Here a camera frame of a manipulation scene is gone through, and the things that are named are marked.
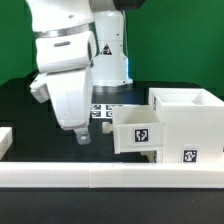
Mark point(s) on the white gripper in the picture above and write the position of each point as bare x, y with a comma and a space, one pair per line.
66, 61

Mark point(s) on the white drawer box cabinet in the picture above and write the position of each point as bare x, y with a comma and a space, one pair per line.
194, 124

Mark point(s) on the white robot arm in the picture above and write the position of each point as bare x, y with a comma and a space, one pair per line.
106, 19

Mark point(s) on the marker sheet on table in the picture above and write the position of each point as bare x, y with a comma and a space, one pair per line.
101, 111

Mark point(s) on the white left fence piece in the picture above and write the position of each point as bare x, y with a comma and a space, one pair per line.
6, 139

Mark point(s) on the white front fence rail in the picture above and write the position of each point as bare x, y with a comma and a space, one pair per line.
110, 175

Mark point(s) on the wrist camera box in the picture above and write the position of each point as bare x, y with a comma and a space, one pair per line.
38, 88

